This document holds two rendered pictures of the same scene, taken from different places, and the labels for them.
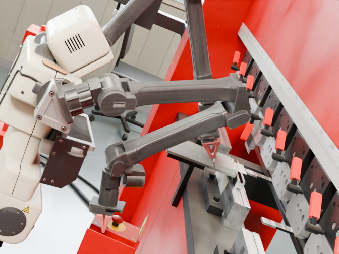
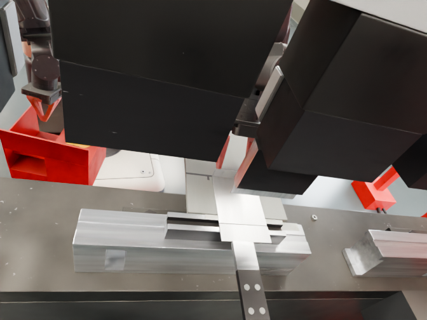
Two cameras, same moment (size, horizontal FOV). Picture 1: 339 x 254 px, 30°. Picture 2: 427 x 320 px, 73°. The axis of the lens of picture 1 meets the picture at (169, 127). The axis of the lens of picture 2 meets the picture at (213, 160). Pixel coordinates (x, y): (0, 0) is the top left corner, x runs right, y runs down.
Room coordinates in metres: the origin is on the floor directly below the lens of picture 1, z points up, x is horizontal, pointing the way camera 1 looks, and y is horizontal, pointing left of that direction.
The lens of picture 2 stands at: (2.06, -0.55, 1.37)
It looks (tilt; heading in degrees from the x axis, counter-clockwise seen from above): 42 degrees down; 76
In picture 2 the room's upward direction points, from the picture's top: 23 degrees clockwise
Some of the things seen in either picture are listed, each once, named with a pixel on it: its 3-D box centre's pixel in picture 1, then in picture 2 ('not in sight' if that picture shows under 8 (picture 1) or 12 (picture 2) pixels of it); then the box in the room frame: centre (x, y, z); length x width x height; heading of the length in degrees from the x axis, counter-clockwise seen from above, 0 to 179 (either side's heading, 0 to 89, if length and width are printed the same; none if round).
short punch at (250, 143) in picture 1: (251, 137); (276, 174); (2.21, -0.29, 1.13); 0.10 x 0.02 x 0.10; 9
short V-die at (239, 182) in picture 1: (236, 173); (226, 228); (2.19, -0.29, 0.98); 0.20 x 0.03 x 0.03; 9
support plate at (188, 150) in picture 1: (199, 154); (228, 161); (2.18, -0.14, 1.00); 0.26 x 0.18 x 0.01; 99
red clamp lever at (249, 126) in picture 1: (250, 127); not in sight; (2.04, -0.25, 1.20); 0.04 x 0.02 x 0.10; 99
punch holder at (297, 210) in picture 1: (321, 202); not in sight; (1.44, -0.41, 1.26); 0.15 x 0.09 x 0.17; 9
